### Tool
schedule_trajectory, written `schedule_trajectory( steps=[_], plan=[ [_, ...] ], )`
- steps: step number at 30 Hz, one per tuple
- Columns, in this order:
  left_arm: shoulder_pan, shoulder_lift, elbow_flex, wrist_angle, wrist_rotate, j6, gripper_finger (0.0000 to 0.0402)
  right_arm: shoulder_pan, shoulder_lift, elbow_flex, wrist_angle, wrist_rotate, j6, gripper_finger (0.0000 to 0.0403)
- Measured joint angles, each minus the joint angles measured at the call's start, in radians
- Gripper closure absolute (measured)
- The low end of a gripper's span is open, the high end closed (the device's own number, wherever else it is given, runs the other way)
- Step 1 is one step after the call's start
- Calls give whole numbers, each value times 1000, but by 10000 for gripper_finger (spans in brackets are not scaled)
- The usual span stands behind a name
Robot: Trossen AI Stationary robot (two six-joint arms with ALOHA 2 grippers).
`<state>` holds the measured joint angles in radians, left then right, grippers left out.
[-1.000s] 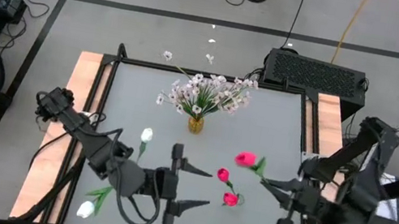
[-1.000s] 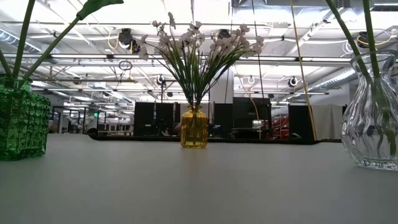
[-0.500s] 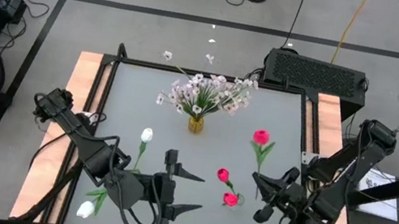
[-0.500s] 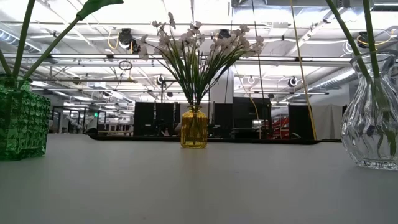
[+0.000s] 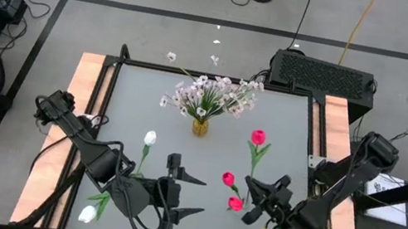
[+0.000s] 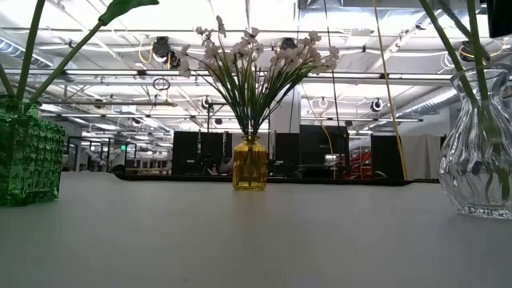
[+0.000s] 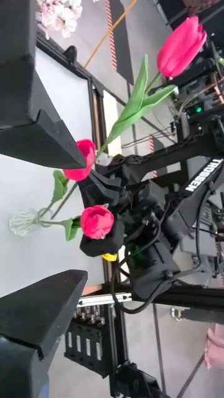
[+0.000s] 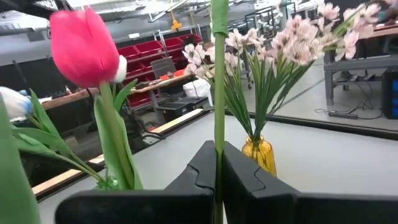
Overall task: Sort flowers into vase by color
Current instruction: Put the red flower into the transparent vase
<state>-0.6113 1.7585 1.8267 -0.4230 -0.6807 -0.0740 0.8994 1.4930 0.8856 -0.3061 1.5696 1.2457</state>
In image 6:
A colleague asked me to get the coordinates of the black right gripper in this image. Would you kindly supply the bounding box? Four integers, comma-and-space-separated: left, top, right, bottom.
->
486, 0, 512, 39

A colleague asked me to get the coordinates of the red background equipment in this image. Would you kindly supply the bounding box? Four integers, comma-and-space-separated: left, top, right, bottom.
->
349, 150, 372, 179

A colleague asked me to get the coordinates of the green textured glass vase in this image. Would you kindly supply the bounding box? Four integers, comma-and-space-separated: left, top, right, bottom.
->
0, 95, 67, 208

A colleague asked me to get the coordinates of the white hanging sheet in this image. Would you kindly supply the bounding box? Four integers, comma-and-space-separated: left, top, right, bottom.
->
399, 134, 443, 181

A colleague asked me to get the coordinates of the black partition panel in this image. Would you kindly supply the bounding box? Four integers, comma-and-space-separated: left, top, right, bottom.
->
370, 134, 403, 181
171, 130, 200, 176
199, 131, 233, 176

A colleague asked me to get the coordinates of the white speckled flower bunch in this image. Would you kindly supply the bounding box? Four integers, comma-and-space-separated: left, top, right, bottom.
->
239, 30, 341, 137
178, 14, 265, 137

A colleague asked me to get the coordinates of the clear ribbed glass vase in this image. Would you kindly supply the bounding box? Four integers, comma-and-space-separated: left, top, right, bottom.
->
438, 62, 512, 220

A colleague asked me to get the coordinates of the yellow hanging cable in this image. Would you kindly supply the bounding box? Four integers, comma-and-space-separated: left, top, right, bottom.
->
371, 0, 409, 181

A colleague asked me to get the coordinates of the black metal frame rig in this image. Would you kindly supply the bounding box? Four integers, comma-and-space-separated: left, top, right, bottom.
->
206, 102, 272, 177

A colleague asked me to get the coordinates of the amber glass bottle vase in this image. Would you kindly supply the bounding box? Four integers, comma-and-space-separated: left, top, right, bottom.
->
231, 134, 268, 192

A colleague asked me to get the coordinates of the hanging black cable coil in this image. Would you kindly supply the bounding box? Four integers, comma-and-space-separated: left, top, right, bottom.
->
152, 76, 172, 92

